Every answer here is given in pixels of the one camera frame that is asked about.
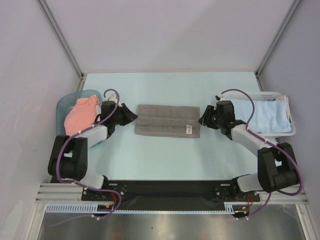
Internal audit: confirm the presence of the aluminium rail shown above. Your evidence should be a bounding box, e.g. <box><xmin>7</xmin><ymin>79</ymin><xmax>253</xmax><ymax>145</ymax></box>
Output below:
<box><xmin>35</xmin><ymin>183</ymin><xmax>309</xmax><ymax>205</ymax></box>

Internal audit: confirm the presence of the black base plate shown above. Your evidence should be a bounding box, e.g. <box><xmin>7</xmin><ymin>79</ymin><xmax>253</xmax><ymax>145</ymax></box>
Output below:
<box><xmin>81</xmin><ymin>178</ymin><xmax>261</xmax><ymax>212</ymax></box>

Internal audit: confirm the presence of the pink towel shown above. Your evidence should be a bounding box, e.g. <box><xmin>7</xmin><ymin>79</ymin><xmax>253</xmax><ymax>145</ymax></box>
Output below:
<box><xmin>64</xmin><ymin>94</ymin><xmax>101</xmax><ymax>136</ymax></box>

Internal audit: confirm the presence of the light blue towel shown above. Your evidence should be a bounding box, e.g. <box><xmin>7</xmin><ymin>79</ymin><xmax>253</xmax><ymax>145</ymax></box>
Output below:
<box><xmin>231</xmin><ymin>99</ymin><xmax>292</xmax><ymax>134</ymax></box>

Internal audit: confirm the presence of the grey towel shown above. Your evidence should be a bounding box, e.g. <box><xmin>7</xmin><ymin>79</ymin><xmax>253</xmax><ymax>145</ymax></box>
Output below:
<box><xmin>134</xmin><ymin>104</ymin><xmax>201</xmax><ymax>139</ymax></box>

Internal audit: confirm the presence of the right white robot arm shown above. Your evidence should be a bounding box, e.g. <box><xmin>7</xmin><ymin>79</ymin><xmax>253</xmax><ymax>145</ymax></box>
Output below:
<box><xmin>198</xmin><ymin>100</ymin><xmax>303</xmax><ymax>201</ymax></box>

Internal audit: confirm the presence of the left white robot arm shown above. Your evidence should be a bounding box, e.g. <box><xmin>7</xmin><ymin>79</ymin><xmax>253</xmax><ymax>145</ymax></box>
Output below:
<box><xmin>47</xmin><ymin>100</ymin><xmax>138</xmax><ymax>200</ymax></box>

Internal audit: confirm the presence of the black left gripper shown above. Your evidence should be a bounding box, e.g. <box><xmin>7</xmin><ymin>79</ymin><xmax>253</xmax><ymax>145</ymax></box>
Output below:
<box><xmin>111</xmin><ymin>103</ymin><xmax>138</xmax><ymax>127</ymax></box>

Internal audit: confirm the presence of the white plastic basket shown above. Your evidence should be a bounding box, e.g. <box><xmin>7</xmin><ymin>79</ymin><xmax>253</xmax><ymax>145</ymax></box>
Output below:
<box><xmin>222</xmin><ymin>91</ymin><xmax>297</xmax><ymax>138</ymax></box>

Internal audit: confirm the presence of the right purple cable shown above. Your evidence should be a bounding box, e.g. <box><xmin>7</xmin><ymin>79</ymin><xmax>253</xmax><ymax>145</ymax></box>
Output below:
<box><xmin>218</xmin><ymin>89</ymin><xmax>305</xmax><ymax>220</ymax></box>

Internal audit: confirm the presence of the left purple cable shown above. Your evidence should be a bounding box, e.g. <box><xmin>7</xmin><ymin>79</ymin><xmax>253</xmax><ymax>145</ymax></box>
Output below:
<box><xmin>56</xmin><ymin>89</ymin><xmax>123</xmax><ymax>222</ymax></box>

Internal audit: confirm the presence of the white slotted cable duct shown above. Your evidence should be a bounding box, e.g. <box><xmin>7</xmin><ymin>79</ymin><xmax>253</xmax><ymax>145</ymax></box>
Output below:
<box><xmin>45</xmin><ymin>202</ymin><xmax>248</xmax><ymax>215</ymax></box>

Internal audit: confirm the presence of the teal plastic basin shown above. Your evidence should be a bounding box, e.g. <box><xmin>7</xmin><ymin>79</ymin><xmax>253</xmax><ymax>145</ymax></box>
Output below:
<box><xmin>54</xmin><ymin>89</ymin><xmax>102</xmax><ymax>148</ymax></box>

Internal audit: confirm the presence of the beige towel in basket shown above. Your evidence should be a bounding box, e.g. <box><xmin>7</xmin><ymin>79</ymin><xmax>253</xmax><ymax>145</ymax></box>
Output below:
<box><xmin>275</xmin><ymin>95</ymin><xmax>289</xmax><ymax>102</ymax></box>

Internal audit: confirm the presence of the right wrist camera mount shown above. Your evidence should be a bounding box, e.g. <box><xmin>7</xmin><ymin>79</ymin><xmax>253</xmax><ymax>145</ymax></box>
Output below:
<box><xmin>215</xmin><ymin>94</ymin><xmax>228</xmax><ymax>102</ymax></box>

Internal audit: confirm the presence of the purple cable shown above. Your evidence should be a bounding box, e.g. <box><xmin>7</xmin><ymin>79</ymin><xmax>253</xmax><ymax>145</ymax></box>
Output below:
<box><xmin>56</xmin><ymin>89</ymin><xmax>123</xmax><ymax>222</ymax></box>
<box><xmin>218</xmin><ymin>89</ymin><xmax>305</xmax><ymax>220</ymax></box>

